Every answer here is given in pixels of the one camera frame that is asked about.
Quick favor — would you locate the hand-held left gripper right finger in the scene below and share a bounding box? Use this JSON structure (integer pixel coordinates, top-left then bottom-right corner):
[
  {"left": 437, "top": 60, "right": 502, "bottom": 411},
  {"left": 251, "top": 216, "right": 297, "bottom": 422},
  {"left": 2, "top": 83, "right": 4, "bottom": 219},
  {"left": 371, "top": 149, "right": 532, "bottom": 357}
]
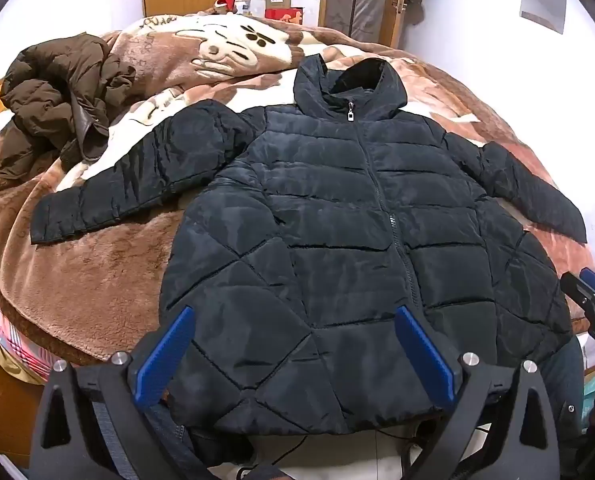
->
[{"left": 395, "top": 305, "right": 561, "bottom": 480}]

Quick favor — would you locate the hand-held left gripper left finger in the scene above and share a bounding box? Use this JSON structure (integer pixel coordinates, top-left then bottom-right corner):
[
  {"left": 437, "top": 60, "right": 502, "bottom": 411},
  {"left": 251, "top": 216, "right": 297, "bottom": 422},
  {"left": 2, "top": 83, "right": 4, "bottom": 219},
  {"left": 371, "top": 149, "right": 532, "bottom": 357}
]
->
[{"left": 28, "top": 305, "right": 213, "bottom": 480}]

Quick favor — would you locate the black puffer jacket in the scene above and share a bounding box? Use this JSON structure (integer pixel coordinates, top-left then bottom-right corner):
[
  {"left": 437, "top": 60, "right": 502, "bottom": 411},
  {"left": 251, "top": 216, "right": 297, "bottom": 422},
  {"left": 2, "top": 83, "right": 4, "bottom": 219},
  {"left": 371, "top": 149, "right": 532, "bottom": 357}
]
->
[{"left": 30, "top": 54, "right": 589, "bottom": 436}]

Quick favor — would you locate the person's left leg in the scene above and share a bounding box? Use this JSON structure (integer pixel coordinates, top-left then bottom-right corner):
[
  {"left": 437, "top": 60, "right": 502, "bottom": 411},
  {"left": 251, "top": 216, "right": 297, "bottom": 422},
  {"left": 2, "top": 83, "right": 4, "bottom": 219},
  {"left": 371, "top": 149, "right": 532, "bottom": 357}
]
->
[{"left": 102, "top": 400, "right": 196, "bottom": 480}]

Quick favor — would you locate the person's leg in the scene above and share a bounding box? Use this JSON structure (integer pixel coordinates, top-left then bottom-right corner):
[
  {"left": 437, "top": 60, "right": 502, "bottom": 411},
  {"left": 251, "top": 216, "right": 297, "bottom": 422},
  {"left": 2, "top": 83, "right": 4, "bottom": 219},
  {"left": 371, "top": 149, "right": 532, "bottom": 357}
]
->
[
  {"left": 102, "top": 400, "right": 196, "bottom": 480},
  {"left": 536, "top": 337, "right": 587, "bottom": 433}
]

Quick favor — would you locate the person's right leg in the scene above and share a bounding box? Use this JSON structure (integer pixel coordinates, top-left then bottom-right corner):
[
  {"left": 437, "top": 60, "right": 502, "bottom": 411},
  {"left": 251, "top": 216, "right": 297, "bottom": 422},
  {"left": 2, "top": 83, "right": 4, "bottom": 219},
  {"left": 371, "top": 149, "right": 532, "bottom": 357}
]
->
[{"left": 536, "top": 337, "right": 587, "bottom": 433}]

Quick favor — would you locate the brown printed fleece blanket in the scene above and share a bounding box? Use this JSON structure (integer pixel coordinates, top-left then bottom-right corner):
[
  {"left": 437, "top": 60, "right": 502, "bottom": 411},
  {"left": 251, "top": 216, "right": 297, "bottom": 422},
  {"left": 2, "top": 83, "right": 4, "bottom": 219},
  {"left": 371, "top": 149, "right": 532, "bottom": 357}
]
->
[{"left": 0, "top": 12, "right": 595, "bottom": 381}]

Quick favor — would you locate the plaid bed sheet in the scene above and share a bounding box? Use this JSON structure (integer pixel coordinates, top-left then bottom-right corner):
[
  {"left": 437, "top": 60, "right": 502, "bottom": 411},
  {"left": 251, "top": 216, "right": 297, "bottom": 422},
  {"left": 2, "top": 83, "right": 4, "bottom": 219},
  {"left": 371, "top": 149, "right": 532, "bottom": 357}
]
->
[{"left": 0, "top": 300, "right": 53, "bottom": 386}]

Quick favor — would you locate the brown puffer jacket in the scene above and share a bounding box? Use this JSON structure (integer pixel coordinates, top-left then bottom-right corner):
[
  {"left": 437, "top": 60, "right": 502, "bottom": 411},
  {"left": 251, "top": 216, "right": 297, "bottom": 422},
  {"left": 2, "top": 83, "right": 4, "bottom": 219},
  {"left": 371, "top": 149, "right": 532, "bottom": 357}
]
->
[{"left": 0, "top": 32, "right": 137, "bottom": 173}]

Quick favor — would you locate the wooden door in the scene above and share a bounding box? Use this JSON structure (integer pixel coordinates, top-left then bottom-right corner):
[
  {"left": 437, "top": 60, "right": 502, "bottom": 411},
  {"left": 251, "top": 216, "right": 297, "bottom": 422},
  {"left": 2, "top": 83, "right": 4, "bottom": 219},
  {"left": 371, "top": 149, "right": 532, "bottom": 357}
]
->
[{"left": 377, "top": 0, "right": 409, "bottom": 51}]

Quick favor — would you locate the red gift box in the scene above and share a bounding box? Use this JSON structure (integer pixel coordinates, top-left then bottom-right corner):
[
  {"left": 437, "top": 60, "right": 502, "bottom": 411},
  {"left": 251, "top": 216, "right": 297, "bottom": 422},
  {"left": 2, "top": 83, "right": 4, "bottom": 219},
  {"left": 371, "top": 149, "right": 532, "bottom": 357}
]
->
[{"left": 264, "top": 7, "right": 305, "bottom": 26}]

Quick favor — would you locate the black cable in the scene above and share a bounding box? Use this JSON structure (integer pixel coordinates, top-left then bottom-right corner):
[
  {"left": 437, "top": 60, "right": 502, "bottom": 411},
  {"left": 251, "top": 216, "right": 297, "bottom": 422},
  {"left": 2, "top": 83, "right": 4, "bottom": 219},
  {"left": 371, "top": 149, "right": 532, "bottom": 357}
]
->
[{"left": 236, "top": 430, "right": 309, "bottom": 480}]

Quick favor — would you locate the grey wall panel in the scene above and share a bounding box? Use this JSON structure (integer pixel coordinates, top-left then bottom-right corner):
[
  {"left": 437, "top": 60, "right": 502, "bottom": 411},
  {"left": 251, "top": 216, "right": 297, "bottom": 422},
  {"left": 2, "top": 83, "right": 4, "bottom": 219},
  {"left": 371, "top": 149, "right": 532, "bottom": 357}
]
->
[{"left": 520, "top": 0, "right": 567, "bottom": 35}]

